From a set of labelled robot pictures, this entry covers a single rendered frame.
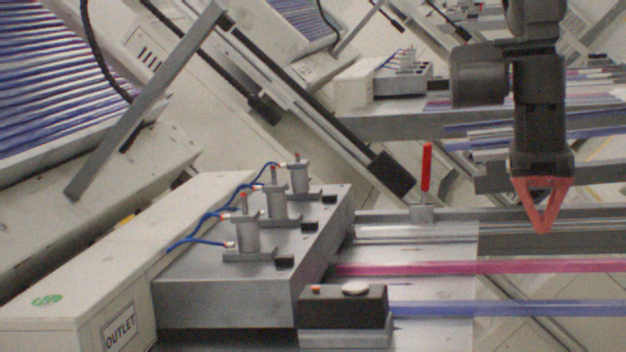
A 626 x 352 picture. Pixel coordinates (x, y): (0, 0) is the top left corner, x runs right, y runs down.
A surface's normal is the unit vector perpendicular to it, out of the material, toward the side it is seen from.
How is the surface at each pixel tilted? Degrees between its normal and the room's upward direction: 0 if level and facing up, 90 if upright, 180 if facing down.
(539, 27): 85
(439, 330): 44
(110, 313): 134
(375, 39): 90
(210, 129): 90
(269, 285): 90
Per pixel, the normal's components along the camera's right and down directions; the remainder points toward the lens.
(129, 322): 0.97, -0.04
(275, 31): -0.21, 0.24
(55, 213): 0.64, -0.70
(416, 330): -0.10, -0.97
